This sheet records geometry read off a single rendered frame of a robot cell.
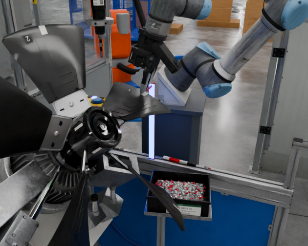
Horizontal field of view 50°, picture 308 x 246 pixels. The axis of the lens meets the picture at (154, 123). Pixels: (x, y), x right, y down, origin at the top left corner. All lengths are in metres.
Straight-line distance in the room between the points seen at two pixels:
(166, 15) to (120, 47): 3.74
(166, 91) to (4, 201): 0.93
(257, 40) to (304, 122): 1.51
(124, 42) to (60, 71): 3.82
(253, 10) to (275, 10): 7.00
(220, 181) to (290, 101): 1.48
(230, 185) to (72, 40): 0.78
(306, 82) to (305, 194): 0.86
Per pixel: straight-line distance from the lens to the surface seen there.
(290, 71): 2.61
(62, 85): 0.90
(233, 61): 1.37
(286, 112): 2.71
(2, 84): 0.73
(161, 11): 1.00
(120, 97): 1.07
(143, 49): 1.06
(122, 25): 4.64
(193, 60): 1.49
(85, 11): 0.84
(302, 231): 2.49
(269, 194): 1.31
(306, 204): 2.74
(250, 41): 1.33
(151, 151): 1.34
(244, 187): 1.31
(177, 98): 1.51
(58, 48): 0.96
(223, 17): 10.03
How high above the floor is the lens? 1.58
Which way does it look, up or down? 26 degrees down
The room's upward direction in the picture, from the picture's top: straight up
